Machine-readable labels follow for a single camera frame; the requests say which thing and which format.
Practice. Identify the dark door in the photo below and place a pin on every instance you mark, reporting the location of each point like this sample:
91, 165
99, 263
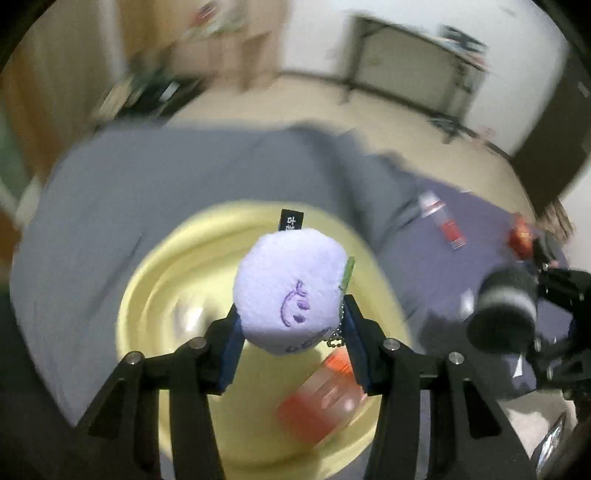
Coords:
558, 138

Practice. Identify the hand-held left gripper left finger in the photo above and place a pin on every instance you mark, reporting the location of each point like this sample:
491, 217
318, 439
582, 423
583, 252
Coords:
231, 353

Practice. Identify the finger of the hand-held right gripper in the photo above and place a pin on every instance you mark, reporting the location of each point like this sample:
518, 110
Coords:
542, 254
563, 364

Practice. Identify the wooden cabinet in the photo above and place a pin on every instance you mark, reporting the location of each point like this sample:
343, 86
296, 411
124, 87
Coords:
152, 50

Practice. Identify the black foam cylinder white band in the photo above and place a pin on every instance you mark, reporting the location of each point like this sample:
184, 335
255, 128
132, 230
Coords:
503, 309

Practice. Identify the silver red cigarette box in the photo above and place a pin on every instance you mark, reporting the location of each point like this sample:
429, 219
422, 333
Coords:
443, 221

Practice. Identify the red lighter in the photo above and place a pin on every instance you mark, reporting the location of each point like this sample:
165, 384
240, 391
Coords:
521, 237

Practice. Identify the folding table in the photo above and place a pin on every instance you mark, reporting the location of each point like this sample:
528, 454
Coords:
415, 60

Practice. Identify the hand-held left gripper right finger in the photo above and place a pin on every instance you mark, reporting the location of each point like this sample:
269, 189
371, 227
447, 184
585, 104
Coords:
356, 344

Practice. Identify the yellow plastic basin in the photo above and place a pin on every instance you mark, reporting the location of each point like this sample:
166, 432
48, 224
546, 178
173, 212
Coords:
184, 277

